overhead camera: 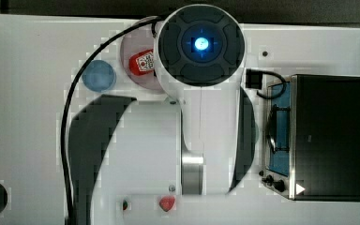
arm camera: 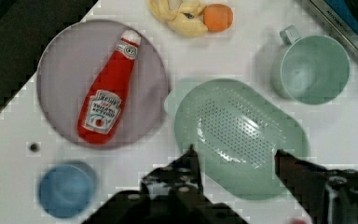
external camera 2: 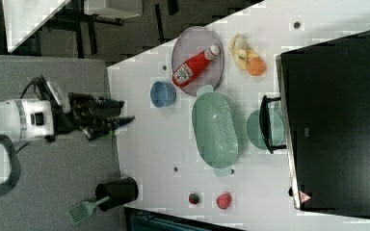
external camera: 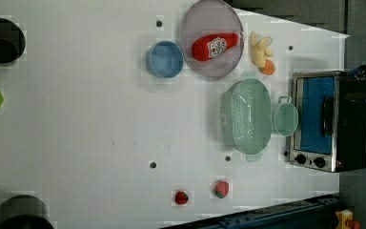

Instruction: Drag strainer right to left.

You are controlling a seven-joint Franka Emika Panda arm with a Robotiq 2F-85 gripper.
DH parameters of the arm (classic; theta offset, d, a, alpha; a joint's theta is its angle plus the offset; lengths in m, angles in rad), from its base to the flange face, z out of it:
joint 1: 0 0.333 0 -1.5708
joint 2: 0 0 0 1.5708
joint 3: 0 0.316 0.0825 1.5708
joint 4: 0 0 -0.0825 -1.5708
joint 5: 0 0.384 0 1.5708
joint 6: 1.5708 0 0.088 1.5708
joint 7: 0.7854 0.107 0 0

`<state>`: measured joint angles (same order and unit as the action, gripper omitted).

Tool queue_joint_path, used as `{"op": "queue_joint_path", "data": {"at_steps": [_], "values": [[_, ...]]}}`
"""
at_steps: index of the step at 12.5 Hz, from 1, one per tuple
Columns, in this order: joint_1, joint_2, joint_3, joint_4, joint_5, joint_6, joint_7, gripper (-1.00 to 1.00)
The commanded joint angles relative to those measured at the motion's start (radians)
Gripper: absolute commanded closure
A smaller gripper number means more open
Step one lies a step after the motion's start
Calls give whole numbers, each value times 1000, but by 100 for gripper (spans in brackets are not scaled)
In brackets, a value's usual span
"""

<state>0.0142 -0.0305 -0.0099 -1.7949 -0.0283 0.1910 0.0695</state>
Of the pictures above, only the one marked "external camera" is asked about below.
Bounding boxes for mint green plastic strainer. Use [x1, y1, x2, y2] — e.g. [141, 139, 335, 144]
[219, 72, 272, 162]

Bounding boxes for yellow orange clamp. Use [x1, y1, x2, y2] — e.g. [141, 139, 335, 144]
[335, 210, 361, 229]

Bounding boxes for dark red toy strawberry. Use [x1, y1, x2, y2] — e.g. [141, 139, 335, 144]
[174, 191, 190, 205]

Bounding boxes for grey round plate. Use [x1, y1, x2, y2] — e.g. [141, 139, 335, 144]
[179, 0, 245, 77]

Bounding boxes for small orange toy fruit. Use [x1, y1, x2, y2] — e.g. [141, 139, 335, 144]
[261, 60, 275, 75]

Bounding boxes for black cylinder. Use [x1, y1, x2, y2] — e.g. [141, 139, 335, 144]
[0, 195, 54, 229]
[0, 17, 26, 64]

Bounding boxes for pink green toy strawberry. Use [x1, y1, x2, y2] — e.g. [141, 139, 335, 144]
[213, 180, 230, 198]

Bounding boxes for black cylinder upper left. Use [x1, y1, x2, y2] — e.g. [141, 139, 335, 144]
[0, 17, 26, 64]

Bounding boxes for blue round bowl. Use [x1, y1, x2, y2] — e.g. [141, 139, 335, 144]
[146, 41, 184, 78]

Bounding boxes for black cylinder lower left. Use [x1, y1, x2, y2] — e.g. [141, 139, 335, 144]
[0, 195, 54, 229]

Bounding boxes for mint green mug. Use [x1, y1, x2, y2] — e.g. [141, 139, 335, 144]
[272, 95, 298, 136]

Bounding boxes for red ketchup bottle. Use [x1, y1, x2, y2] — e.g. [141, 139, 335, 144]
[192, 32, 244, 62]

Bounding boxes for black silver toaster oven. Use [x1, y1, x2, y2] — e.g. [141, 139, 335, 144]
[289, 71, 366, 173]

